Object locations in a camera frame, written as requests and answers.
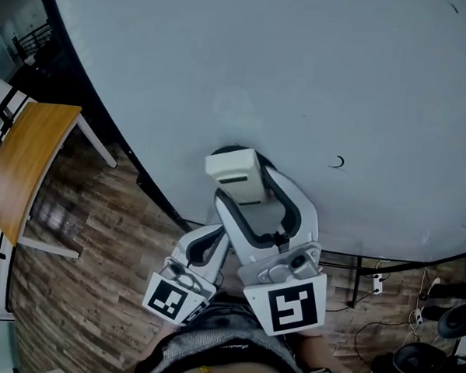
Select person's left forearm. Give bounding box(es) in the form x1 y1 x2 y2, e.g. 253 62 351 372
135 320 180 371

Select black round stool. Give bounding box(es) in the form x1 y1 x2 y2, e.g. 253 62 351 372
437 300 466 339

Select person's right forearm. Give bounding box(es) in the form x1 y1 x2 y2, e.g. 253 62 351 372
296 329 363 373

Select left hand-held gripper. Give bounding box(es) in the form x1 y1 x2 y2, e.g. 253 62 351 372
140 220 232 329

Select person's torso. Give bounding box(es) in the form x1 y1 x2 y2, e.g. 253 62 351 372
106 286 372 373

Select white whiteboard eraser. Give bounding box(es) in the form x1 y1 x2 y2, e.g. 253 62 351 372
202 144 273 207

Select wooden table white legs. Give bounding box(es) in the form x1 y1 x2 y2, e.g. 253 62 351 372
0 99 121 262

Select large white whiteboard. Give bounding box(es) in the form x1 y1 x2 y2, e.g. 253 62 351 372
19 0 466 315

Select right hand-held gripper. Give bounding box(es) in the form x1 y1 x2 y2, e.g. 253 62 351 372
208 164 334 339

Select black cable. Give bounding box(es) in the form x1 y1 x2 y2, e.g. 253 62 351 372
325 290 377 315
354 320 410 367

